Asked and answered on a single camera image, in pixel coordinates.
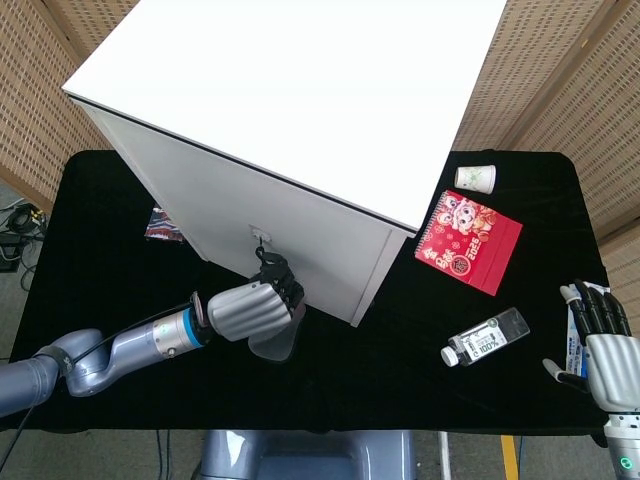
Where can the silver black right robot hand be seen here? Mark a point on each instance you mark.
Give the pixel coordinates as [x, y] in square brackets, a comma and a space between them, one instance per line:
[617, 370]

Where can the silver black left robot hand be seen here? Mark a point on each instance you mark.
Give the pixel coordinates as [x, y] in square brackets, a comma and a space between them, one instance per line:
[250, 310]

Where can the grey translucent folder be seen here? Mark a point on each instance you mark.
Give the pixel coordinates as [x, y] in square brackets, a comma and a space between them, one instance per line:
[272, 347]

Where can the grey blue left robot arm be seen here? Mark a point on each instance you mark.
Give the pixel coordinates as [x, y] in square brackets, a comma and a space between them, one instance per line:
[140, 340]

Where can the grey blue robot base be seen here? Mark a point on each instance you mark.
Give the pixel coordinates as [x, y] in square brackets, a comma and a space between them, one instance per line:
[310, 457]

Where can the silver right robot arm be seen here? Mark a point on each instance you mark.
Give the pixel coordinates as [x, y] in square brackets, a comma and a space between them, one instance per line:
[625, 445]

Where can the white cabinet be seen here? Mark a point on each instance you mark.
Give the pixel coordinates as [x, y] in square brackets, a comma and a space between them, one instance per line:
[280, 100]

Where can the blue white long box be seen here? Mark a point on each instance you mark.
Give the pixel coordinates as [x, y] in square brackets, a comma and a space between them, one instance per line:
[577, 345]

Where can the red blue patterned packet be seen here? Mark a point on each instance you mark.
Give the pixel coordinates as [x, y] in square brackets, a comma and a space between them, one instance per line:
[161, 229]

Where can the clear plastic water bottle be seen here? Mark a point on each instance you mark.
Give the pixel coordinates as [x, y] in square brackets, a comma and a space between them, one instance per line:
[485, 340]

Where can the black tablecloth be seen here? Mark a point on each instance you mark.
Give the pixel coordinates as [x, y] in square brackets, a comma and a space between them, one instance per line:
[375, 380]

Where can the red desk calendar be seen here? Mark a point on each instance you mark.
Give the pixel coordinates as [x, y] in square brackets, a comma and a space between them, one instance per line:
[475, 250]

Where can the white table leg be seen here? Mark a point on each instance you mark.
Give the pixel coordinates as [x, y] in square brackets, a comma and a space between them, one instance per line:
[445, 457]

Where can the white paper cup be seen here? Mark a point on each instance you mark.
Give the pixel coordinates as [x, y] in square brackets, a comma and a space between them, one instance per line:
[475, 178]

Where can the perforated brown partition panel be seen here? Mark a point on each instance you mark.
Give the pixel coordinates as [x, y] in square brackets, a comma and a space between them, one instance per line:
[565, 75]
[35, 100]

